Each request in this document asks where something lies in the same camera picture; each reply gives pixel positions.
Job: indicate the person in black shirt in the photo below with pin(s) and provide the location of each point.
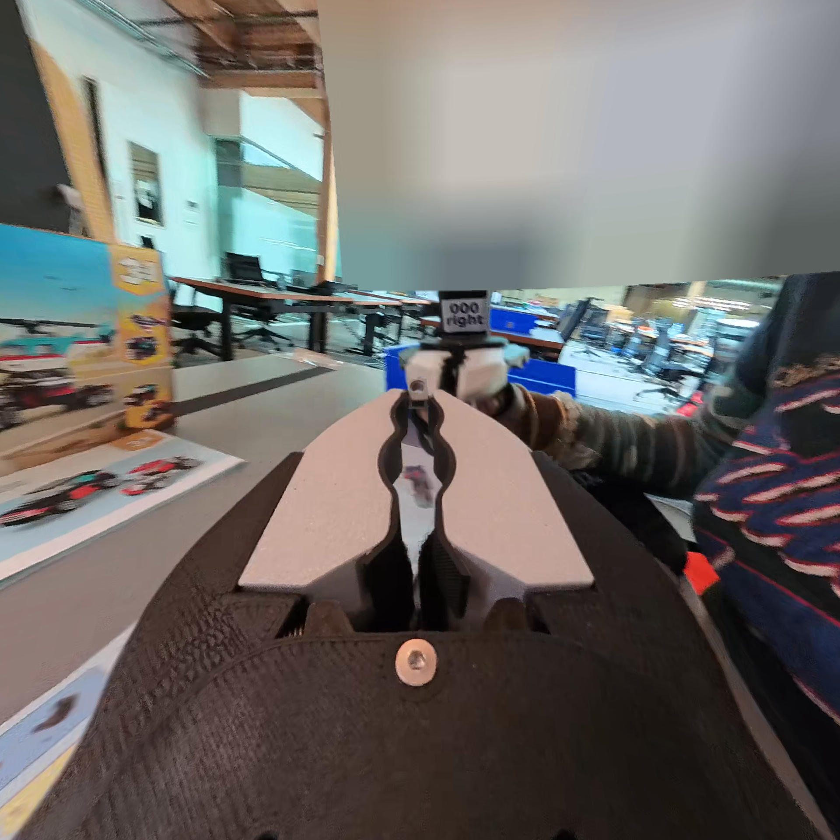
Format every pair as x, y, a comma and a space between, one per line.
774, 492

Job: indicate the open instruction booklet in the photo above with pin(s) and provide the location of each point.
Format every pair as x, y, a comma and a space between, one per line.
39, 741

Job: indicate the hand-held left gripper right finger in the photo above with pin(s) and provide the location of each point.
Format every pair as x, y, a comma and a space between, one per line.
512, 518

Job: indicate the large blue plastic bin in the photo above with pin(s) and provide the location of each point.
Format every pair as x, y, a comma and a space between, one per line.
544, 377

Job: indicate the grey desk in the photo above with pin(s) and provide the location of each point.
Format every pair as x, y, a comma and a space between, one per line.
275, 420

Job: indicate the black office chair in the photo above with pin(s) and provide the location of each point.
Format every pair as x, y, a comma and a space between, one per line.
246, 269
193, 321

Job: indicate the car picture booklet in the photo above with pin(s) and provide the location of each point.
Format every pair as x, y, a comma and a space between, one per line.
98, 499

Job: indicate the truck picture toy box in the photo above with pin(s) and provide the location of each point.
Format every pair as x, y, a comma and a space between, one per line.
65, 341

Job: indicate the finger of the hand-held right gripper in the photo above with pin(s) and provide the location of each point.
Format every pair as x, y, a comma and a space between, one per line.
430, 364
482, 374

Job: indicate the white wall fixture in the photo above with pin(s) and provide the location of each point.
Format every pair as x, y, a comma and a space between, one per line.
69, 195

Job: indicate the clear plastic bag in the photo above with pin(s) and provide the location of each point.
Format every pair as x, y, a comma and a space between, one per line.
318, 358

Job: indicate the small blue bin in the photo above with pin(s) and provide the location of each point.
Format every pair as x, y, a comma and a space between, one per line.
525, 321

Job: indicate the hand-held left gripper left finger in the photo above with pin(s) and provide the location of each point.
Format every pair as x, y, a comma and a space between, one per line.
321, 518

